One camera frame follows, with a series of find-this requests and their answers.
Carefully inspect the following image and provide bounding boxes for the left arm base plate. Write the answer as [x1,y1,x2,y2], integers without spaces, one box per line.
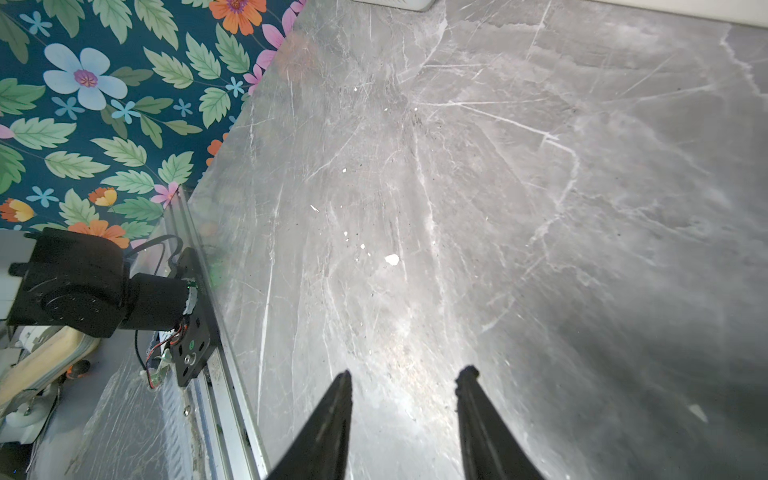
[170,248,221,388]

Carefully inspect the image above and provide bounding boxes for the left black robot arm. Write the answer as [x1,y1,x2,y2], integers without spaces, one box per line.
[1,228,190,338]

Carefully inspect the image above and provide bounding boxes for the cream perforated basket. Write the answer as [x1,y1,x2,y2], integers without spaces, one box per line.
[416,1,767,33]

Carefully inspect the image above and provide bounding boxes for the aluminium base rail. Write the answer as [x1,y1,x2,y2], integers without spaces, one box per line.
[158,191,268,479]

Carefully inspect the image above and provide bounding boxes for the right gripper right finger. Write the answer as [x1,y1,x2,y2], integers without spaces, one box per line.
[455,365,544,480]

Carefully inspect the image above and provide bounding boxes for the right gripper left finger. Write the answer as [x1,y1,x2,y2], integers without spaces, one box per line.
[268,370,353,480]

